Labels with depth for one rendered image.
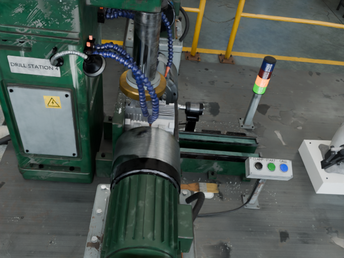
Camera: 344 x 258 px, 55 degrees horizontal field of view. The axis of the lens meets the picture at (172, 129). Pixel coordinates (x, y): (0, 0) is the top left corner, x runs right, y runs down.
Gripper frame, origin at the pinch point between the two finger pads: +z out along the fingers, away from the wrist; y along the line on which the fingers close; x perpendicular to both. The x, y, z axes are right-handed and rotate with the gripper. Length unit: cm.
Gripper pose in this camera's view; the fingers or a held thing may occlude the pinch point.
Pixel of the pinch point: (327, 162)
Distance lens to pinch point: 132.1
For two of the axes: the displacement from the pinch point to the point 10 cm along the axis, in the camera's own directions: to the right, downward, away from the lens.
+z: -1.1, 3.8, 9.2
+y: -9.9, -0.8, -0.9
